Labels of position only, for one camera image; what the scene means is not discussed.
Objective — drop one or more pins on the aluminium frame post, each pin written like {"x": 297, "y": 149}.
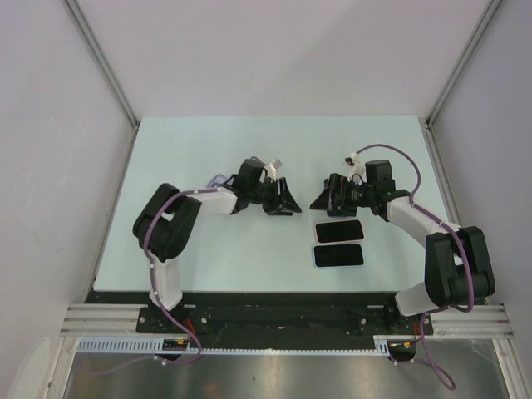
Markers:
{"x": 472, "y": 44}
{"x": 94, "y": 48}

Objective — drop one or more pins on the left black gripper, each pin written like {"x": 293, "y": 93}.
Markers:
{"x": 287, "y": 206}

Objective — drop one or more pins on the pink phone case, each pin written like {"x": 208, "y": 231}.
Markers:
{"x": 318, "y": 232}

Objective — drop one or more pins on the blue phone case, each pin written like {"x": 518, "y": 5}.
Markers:
{"x": 320, "y": 267}

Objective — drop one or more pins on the purple phone case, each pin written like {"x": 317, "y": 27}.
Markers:
{"x": 217, "y": 180}

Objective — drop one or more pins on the left aluminium frame post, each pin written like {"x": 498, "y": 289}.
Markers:
{"x": 94, "y": 48}

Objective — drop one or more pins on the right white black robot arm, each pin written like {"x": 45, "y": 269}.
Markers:
{"x": 457, "y": 266}

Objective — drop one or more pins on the white slotted cable duct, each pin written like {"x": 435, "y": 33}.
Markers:
{"x": 167, "y": 346}

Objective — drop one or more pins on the aluminium cross rail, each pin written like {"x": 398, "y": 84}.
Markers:
{"x": 120, "y": 320}

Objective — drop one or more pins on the black phone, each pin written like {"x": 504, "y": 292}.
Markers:
{"x": 338, "y": 231}
{"x": 337, "y": 254}
{"x": 338, "y": 213}

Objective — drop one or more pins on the right aluminium frame post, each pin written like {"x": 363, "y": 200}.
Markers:
{"x": 472, "y": 44}

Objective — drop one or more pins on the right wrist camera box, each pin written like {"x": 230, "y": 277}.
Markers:
{"x": 357, "y": 168}

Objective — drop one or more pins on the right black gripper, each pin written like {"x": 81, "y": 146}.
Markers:
{"x": 339, "y": 184}

